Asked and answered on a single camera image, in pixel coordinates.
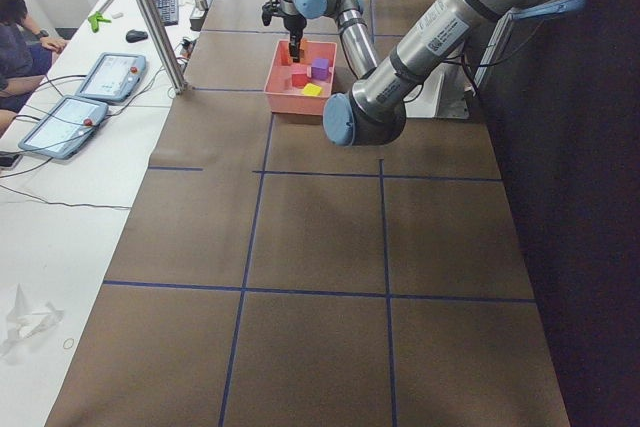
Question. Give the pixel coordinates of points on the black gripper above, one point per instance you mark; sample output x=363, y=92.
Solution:
x=294, y=25

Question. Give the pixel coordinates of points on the orange foam block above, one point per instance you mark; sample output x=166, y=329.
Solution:
x=285, y=57

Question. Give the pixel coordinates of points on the purple foam block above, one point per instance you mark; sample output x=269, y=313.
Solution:
x=320, y=69

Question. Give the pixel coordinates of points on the pink red foam block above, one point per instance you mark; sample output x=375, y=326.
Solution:
x=299, y=75

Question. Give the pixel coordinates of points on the yellow foam block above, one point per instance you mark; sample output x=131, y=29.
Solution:
x=312, y=90

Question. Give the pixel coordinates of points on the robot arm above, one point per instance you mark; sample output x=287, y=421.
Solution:
x=373, y=111

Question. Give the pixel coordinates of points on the pink plastic bin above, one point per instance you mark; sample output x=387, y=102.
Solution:
x=282, y=97

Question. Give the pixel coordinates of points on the near orange black connector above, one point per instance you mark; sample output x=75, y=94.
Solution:
x=187, y=46

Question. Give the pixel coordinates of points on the black keyboard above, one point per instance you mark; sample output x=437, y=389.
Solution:
x=168, y=11

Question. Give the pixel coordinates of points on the black computer mouse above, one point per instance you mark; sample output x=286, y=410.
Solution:
x=134, y=36

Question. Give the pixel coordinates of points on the far teach pendant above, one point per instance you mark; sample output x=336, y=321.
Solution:
x=113, y=77

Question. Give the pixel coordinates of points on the teach pendant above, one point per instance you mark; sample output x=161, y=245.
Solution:
x=113, y=77
x=65, y=128

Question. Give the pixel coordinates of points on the green clip tool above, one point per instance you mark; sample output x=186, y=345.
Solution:
x=96, y=19

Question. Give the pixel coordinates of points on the near teach pendant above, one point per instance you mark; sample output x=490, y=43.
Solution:
x=65, y=128

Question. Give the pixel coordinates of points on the seated person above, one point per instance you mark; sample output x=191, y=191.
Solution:
x=27, y=54

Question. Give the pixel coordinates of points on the rubber band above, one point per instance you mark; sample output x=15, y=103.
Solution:
x=68, y=343

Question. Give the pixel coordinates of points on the crumpled white paper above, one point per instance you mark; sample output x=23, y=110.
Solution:
x=21, y=321

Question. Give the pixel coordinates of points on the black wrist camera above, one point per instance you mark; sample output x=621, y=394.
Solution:
x=270, y=9

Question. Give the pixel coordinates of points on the aluminium frame post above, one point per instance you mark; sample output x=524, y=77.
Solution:
x=162, y=44

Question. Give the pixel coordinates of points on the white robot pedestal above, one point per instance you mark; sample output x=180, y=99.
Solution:
x=447, y=93

